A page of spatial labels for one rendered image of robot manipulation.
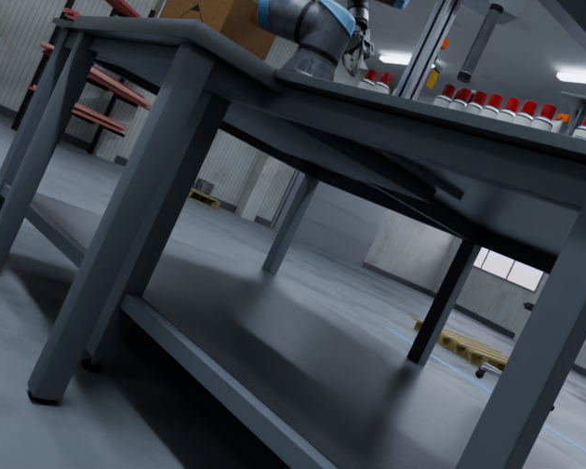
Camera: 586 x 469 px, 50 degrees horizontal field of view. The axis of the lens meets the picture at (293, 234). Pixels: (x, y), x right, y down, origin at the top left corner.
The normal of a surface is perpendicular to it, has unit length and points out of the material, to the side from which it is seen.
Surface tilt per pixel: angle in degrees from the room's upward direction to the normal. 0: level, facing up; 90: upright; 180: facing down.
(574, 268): 90
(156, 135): 90
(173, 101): 90
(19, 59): 90
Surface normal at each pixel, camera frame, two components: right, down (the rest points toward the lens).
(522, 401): -0.66, -0.27
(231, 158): 0.53, 0.29
